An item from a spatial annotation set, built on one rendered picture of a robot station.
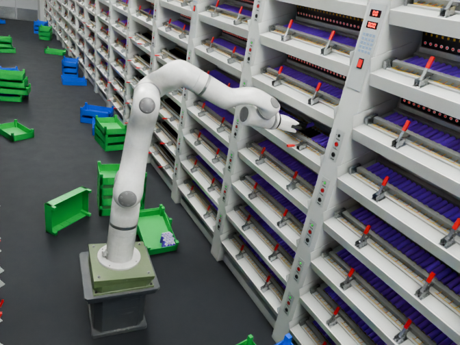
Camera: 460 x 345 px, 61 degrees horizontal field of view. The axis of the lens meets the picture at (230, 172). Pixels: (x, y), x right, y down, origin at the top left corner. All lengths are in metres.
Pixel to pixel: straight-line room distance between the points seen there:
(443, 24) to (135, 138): 1.08
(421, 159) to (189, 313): 1.37
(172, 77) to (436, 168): 0.93
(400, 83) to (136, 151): 0.97
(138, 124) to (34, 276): 1.17
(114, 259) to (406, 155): 1.24
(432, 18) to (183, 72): 0.81
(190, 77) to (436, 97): 0.82
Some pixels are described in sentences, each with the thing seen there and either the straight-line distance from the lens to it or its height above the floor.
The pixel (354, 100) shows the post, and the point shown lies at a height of 1.24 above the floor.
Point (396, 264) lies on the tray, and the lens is 1.50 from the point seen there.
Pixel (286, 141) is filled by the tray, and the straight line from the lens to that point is 1.78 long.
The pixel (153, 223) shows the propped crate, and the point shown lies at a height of 0.07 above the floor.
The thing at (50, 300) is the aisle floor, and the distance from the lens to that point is 2.23.
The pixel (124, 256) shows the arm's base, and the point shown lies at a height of 0.40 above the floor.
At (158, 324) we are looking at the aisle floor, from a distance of 2.09.
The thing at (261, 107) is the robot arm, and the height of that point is 1.14.
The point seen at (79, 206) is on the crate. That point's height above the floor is 0.05.
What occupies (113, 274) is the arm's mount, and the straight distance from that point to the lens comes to 1.80.
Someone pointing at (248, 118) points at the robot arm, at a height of 1.08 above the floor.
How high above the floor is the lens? 1.54
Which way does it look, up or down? 25 degrees down
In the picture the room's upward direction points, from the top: 10 degrees clockwise
